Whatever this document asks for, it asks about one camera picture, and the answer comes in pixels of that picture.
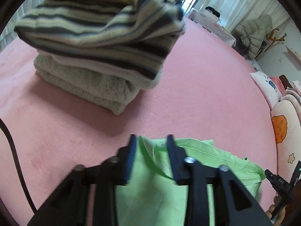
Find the pink cartoon pillow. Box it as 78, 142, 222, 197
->
250, 71, 282, 110

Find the black cable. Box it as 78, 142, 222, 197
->
0, 118, 38, 215

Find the white box with black lid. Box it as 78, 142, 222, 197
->
204, 6, 220, 22

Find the person's right hand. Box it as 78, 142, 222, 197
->
265, 196, 289, 226

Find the wooden coat rack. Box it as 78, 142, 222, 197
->
255, 28, 287, 59

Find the olive puffer jacket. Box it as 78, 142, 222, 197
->
232, 14, 272, 59

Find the wall shelf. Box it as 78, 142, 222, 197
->
286, 47, 301, 62

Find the beige folded sweater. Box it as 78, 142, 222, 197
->
37, 50, 162, 89

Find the striped folded sweater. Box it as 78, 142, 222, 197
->
14, 0, 185, 81

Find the pink bed blanket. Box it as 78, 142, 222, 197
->
1, 21, 277, 207

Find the grey folded towel sweater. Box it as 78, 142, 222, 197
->
33, 54, 142, 116

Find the small table with tablecloth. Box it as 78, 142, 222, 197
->
185, 8, 236, 47

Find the green t-shirt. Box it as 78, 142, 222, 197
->
116, 136, 265, 225

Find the pink cartoon rolled quilt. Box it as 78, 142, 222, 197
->
271, 100, 301, 181

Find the pink striped folded blanket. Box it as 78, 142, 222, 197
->
281, 81, 301, 120

